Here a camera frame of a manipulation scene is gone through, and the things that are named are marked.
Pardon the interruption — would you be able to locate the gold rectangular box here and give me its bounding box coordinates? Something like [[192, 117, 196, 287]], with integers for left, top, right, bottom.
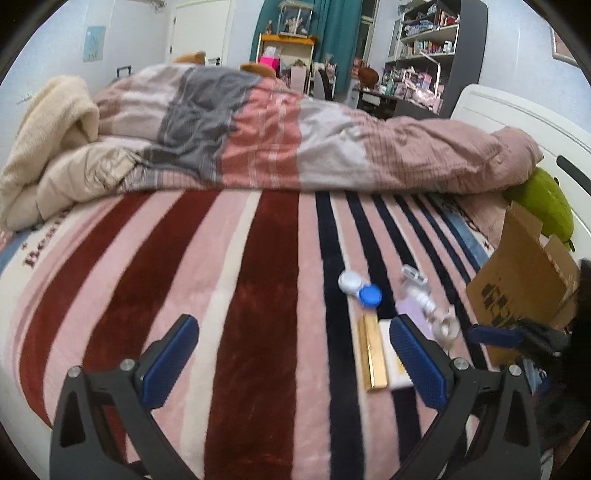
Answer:
[[358, 313, 389, 391]]

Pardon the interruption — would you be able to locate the dark bookshelf with items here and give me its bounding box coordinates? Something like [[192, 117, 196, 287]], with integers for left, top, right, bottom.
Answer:
[[355, 0, 489, 119]]

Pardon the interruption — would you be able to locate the yellow wooden shelf unit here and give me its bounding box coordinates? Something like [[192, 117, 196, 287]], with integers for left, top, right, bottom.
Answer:
[[256, 34, 315, 94]]

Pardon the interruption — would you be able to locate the white door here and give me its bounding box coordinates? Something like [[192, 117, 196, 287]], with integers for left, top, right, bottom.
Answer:
[[166, 1, 231, 66]]

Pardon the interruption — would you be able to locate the striped fleece bed blanket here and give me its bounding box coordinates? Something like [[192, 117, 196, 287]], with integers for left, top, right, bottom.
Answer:
[[1, 190, 489, 479]]

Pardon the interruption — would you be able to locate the green plush pillow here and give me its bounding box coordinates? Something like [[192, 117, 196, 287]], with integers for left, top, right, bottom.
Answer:
[[503, 167, 575, 252]]

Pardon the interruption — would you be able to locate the white bed headboard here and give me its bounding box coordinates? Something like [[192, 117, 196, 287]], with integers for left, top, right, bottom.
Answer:
[[452, 84, 591, 260]]

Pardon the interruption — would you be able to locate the teal curtain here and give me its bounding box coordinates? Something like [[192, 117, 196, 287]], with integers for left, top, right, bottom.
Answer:
[[248, 0, 364, 93]]

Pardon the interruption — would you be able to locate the blue wall poster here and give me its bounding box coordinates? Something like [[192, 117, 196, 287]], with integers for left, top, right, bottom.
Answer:
[[82, 26, 106, 63]]

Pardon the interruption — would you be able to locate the blue white contact lens case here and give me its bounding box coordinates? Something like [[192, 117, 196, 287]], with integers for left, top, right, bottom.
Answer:
[[338, 270, 383, 309]]

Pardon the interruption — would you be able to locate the brown cardboard box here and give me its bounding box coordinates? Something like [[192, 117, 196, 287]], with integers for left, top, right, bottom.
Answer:
[[465, 200, 582, 368]]

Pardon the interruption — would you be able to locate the clear plastic pump bottle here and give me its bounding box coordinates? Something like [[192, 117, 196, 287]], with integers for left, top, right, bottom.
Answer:
[[401, 264, 461, 351]]

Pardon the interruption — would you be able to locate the cream fluffy blanket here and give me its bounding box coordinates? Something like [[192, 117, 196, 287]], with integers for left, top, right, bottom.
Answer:
[[1, 76, 140, 232]]

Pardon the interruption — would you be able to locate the pink grey patchwork quilt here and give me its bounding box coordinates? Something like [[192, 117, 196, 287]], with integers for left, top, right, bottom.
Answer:
[[95, 64, 543, 194]]

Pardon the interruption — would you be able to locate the pink gift bag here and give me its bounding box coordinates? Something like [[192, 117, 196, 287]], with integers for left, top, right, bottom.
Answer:
[[259, 56, 280, 75]]

